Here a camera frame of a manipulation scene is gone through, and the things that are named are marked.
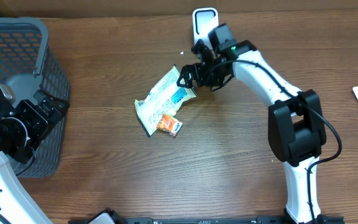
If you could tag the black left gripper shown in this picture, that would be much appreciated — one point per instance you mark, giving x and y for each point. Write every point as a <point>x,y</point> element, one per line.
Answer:
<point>42,121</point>

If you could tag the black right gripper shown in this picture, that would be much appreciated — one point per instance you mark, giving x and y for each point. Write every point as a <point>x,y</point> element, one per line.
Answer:
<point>198,76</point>

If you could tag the white printed snack bag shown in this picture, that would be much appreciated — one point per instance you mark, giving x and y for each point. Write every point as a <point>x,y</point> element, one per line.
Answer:
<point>166,97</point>

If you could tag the orange Kleenex tissue pack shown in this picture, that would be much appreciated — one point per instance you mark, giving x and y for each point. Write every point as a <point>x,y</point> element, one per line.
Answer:
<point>170,125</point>

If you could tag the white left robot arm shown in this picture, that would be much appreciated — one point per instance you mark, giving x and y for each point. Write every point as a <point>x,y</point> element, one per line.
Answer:
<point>16,205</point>

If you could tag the white barcode scanner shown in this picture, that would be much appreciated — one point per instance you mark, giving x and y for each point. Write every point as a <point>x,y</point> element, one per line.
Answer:
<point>204,20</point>

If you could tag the dark grey plastic basket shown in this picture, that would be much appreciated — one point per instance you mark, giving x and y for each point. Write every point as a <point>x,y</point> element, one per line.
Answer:
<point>27,64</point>

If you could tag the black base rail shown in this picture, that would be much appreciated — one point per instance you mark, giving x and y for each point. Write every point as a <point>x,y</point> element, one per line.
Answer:
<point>258,220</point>

